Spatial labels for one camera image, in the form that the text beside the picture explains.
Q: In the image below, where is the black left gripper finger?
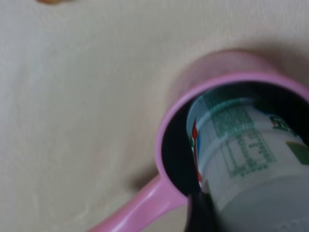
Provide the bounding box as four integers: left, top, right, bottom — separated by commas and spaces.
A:
184, 180, 223, 232

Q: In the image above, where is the white yogurt drink bottle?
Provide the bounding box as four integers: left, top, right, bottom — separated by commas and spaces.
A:
186, 96, 309, 232

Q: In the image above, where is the cream tablecloth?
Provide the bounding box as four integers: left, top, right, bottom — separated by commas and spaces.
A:
0, 0, 309, 232

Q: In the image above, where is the toy croissant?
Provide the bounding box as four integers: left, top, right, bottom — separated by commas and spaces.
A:
36, 0, 74, 5

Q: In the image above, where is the pink saucepan with handle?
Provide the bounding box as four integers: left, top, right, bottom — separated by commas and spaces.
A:
84, 72, 309, 232

